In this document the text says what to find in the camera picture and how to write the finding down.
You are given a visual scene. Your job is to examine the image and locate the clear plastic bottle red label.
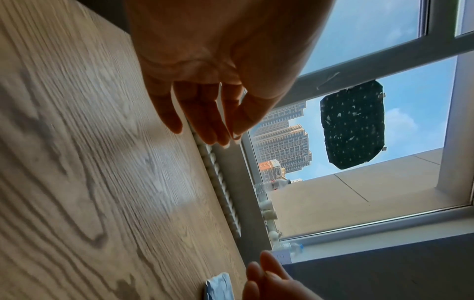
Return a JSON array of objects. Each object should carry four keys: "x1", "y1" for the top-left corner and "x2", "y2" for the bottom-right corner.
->
[{"x1": 255, "y1": 178, "x2": 293, "y2": 194}]

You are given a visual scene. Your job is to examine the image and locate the beige window cover sheet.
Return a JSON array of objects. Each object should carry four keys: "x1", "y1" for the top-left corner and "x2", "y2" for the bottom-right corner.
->
[{"x1": 266, "y1": 146, "x2": 445, "y2": 238}]

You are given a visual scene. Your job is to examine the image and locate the large clear plastic bottle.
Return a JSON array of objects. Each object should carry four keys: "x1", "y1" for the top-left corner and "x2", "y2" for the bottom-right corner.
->
[{"x1": 273, "y1": 241, "x2": 307, "y2": 255}]

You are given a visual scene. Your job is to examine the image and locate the person's right hand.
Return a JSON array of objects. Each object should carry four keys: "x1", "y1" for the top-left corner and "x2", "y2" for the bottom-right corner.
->
[{"x1": 242, "y1": 250, "x2": 323, "y2": 300}]

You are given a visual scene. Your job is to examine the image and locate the wooden table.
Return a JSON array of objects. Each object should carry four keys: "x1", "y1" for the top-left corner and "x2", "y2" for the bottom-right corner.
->
[{"x1": 0, "y1": 0, "x2": 247, "y2": 300}]

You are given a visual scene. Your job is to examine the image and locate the person's left hand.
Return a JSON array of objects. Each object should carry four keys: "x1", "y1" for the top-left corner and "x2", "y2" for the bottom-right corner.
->
[{"x1": 124, "y1": 0, "x2": 336, "y2": 147}]

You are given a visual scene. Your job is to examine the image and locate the green dotted cloth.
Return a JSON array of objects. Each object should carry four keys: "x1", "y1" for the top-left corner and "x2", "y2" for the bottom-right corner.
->
[{"x1": 319, "y1": 79, "x2": 387, "y2": 171}]

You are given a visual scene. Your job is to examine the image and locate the white mailer parcel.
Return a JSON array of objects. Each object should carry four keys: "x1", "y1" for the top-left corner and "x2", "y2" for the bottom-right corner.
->
[{"x1": 204, "y1": 272, "x2": 235, "y2": 300}]

